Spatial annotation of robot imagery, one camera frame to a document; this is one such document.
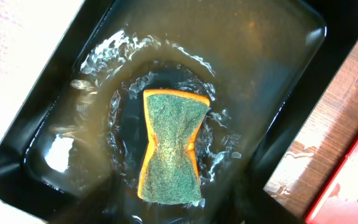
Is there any orange green sponge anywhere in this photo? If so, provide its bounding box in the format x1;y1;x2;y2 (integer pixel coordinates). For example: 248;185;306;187
137;89;210;205

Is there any black water tray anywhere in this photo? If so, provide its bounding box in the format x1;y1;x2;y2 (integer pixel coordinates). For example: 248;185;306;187
0;1;358;223

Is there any red plastic tray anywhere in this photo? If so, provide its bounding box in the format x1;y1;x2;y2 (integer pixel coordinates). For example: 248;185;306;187
305;137;358;224

